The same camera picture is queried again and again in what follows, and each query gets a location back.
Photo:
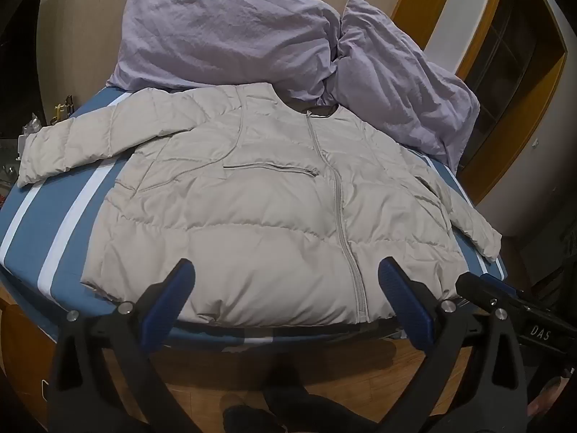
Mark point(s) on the wooden door frame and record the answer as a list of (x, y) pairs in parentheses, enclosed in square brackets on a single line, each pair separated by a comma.
[(541, 94)]

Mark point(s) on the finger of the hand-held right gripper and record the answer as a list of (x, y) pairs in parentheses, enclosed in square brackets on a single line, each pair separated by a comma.
[(473, 288), (498, 282)]

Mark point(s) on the beige puffer jacket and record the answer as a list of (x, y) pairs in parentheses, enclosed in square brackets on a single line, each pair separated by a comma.
[(270, 216)]

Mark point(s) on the blue white striped bed sheet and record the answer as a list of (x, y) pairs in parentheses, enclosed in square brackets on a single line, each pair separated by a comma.
[(49, 216)]

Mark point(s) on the yellow black small object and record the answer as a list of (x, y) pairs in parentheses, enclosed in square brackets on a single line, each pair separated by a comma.
[(63, 108)]

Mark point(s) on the purple pillow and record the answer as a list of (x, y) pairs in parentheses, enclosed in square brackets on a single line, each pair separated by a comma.
[(225, 36), (396, 81)]

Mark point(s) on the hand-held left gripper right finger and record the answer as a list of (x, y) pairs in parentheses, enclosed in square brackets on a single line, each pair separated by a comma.
[(405, 302)]

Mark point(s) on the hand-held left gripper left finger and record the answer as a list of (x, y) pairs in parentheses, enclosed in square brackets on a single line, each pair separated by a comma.
[(171, 297)]

